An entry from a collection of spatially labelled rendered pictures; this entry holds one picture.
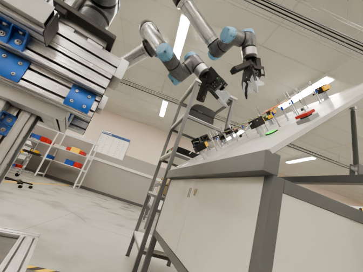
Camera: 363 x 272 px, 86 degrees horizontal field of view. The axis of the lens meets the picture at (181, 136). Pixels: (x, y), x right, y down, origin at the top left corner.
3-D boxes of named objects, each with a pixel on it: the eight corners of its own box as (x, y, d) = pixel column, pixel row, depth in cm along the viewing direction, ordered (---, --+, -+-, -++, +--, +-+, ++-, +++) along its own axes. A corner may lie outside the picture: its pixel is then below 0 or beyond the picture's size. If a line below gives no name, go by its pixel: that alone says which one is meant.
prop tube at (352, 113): (357, 170, 88) (353, 109, 96) (350, 170, 90) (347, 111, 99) (362, 171, 88) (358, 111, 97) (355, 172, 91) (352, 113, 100)
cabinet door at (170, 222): (174, 254, 98) (195, 178, 110) (155, 229, 149) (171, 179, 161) (177, 255, 98) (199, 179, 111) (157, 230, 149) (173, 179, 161)
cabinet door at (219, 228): (234, 333, 47) (261, 175, 59) (173, 254, 98) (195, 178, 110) (243, 334, 47) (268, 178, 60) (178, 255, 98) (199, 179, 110)
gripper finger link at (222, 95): (233, 98, 86) (221, 84, 90) (222, 107, 88) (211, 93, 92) (235, 100, 89) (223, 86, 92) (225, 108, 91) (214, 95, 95)
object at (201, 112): (187, 115, 196) (192, 99, 202) (179, 121, 218) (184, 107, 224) (212, 127, 203) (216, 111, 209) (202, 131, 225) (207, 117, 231)
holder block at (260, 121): (251, 129, 95) (247, 122, 95) (260, 125, 96) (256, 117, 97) (256, 127, 91) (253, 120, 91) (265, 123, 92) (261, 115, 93)
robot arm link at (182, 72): (161, 67, 101) (178, 54, 99) (172, 81, 110) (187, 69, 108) (167, 75, 96) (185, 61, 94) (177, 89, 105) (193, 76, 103)
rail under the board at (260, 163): (262, 170, 55) (266, 148, 57) (166, 177, 164) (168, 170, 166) (278, 176, 56) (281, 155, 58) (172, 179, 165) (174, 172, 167)
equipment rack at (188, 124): (127, 282, 142) (196, 78, 200) (124, 253, 198) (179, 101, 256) (189, 296, 153) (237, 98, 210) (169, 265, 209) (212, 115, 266)
